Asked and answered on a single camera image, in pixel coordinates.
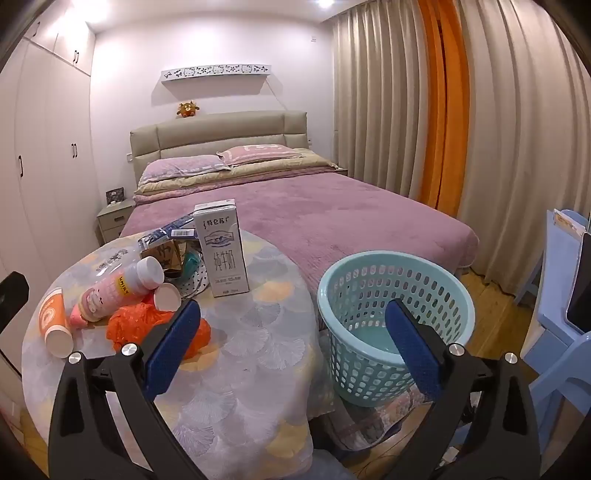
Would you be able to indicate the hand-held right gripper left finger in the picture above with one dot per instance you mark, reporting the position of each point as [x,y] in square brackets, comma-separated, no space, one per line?
[173,350]

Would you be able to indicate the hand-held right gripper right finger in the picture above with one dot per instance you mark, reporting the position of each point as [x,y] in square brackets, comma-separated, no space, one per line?
[413,350]

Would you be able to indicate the orange pill bottle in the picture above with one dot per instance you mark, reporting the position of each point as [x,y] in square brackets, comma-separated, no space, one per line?
[53,318]

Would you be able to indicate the red white packet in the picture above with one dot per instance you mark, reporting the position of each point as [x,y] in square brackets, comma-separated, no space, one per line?
[134,325]

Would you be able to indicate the light blue plastic basket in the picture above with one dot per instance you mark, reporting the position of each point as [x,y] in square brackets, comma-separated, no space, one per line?
[369,295]

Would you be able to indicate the pink yogurt drink bottle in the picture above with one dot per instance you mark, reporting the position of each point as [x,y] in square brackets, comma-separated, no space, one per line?
[111,293]

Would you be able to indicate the clear plastic bottle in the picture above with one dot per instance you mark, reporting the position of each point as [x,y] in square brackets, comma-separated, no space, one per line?
[115,261]

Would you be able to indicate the white dotted wrapper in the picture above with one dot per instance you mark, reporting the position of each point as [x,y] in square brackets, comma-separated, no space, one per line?
[196,287]

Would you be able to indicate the teal plastic item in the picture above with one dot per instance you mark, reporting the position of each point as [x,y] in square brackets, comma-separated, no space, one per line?
[191,265]

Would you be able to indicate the brown paper bag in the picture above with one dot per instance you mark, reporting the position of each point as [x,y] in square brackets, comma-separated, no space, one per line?
[168,258]

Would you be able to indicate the white milk carton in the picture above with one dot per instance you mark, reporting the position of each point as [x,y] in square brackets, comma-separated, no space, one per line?
[221,249]

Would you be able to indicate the blue and white flat carton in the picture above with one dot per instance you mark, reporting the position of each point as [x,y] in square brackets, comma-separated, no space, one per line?
[164,233]

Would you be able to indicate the grey nightstand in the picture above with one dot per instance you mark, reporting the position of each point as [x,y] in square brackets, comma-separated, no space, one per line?
[113,224]

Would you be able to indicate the white wardrobe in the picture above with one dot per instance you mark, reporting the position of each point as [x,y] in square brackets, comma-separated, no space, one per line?
[41,161]

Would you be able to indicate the light blue plastic chair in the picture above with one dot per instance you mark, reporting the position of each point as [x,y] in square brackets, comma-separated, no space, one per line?
[558,364]

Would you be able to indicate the blue desk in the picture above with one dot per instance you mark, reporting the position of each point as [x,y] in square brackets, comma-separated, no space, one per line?
[549,277]

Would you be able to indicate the purple bed blanket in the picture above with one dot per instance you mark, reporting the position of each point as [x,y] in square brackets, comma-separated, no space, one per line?
[323,217]

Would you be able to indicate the purple pillow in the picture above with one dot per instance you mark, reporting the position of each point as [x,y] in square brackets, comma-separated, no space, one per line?
[184,167]

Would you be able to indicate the pink pillow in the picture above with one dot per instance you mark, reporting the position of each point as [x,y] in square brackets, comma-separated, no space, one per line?
[258,154]

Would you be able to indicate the beige bed headboard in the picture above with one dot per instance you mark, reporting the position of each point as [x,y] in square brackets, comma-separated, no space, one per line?
[207,134]

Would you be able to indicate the orange curtain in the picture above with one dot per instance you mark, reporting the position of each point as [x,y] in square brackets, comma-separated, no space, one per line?
[445,115]

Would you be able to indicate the beige curtain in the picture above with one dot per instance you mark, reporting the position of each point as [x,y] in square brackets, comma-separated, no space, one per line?
[521,138]
[378,101]

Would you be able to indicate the orange plush toy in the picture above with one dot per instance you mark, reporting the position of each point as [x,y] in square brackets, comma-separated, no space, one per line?
[187,109]

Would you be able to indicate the ceiling light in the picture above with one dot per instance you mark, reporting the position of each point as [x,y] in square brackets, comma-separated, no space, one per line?
[325,2]

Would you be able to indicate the black picture frame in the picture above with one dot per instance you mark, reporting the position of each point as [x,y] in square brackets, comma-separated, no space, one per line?
[114,194]

